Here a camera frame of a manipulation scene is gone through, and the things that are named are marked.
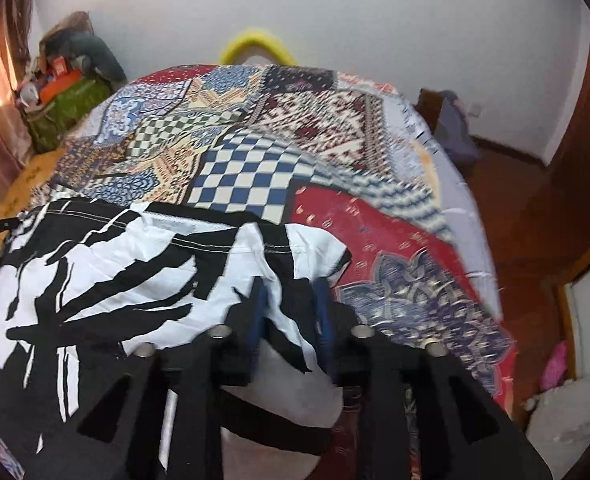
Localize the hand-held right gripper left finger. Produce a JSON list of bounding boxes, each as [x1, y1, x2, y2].
[[22, 277, 271, 480]]

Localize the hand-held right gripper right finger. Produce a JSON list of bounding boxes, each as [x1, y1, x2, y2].
[[312, 277, 556, 480]]

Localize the black and white printed shirt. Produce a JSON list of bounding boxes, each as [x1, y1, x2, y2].
[[0, 197, 354, 480]]

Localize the dark clothes pile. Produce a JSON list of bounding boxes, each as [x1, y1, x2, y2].
[[416, 88, 479, 167]]

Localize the brown patterned bedsheet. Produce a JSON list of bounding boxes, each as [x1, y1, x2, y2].
[[0, 147, 71, 213]]

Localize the pink brown curtain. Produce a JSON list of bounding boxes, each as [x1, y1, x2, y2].
[[0, 0, 39, 213]]

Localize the green patterned storage bag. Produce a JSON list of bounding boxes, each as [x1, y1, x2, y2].
[[26, 77, 114, 154]]

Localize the patchwork patterned blanket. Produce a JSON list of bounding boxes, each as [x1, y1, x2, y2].
[[0, 62, 522, 480]]

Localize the brown cloth bundle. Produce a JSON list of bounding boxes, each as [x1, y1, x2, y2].
[[44, 10, 94, 47]]

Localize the pink bag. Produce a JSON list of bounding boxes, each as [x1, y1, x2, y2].
[[539, 340, 572, 392]]

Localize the white bag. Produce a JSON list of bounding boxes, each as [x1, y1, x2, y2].
[[522, 379, 590, 443]]

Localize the yellow foam tube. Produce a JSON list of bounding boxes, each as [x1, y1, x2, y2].
[[218, 29, 297, 66]]

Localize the brown wooden door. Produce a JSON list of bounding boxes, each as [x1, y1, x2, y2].
[[544, 10, 590, 243]]

